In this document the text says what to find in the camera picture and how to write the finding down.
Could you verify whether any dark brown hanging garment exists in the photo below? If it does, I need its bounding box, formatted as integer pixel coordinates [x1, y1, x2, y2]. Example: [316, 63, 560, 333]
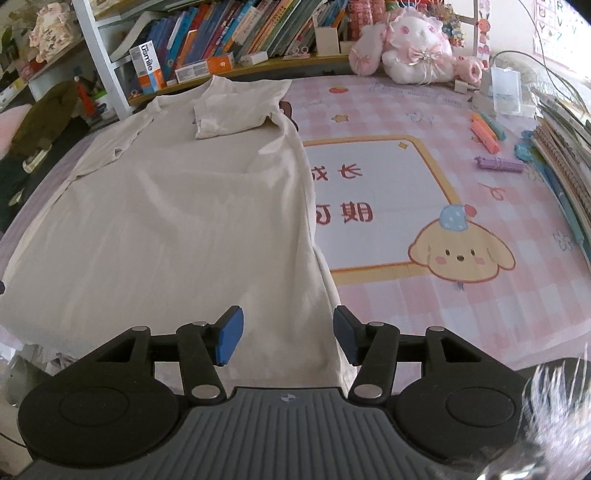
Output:
[8, 80, 79, 158]

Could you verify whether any pink fluffy cushion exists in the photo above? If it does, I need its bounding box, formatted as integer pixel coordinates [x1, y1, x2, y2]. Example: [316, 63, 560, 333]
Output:
[0, 104, 32, 159]

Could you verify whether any pink checkered cartoon table mat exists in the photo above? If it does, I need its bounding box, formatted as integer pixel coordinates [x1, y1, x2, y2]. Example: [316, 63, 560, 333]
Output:
[1, 77, 590, 369]

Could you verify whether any orange highlighter pen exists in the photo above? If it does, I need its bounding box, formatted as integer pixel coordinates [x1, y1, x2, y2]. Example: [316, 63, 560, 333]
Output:
[471, 112, 501, 155]

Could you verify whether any beige polo shirt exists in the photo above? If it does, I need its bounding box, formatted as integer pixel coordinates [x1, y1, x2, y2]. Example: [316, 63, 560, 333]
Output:
[1, 76, 355, 388]

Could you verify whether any white shelf frame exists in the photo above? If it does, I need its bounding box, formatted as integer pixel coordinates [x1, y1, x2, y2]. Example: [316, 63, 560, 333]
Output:
[72, 0, 157, 120]

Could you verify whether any teal highlighter pen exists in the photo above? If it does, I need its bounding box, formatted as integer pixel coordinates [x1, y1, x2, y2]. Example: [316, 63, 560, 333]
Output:
[480, 113, 507, 141]

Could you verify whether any floral dressed doll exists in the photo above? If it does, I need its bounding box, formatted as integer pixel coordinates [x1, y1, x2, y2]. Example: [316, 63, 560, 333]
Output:
[29, 2, 76, 63]

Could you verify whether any white orange usmile box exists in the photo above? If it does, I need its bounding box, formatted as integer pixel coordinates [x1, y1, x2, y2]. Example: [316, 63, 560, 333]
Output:
[129, 41, 165, 94]

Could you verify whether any small white box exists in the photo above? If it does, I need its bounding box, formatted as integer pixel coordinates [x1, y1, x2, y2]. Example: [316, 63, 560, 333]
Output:
[239, 51, 269, 67]

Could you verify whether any purple pen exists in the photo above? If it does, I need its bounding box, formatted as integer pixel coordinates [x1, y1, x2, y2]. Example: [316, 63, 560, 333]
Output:
[474, 156, 525, 173]

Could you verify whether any row of colourful books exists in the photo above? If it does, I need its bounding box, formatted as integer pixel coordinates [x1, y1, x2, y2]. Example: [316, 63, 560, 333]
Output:
[123, 1, 348, 81]

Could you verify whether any wooden shelf board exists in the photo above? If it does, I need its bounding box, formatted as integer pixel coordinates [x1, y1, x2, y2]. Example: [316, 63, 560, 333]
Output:
[127, 55, 349, 107]

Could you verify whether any white orange flat carton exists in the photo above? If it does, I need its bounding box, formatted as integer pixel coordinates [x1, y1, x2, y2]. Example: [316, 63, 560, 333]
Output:
[175, 53, 235, 83]

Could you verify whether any beige pen holder box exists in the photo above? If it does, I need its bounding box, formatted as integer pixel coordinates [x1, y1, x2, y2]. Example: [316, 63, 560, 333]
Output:
[315, 27, 341, 57]

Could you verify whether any clear plastic card holder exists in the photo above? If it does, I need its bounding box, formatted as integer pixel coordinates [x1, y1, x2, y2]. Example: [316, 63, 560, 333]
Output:
[491, 66, 522, 115]

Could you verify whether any white pink plush bunny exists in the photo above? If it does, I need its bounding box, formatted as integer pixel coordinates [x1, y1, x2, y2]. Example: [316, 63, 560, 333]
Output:
[349, 7, 484, 86]

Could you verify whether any stack of notebooks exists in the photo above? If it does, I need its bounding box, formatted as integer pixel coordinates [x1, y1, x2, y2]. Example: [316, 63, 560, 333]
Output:
[532, 88, 590, 259]

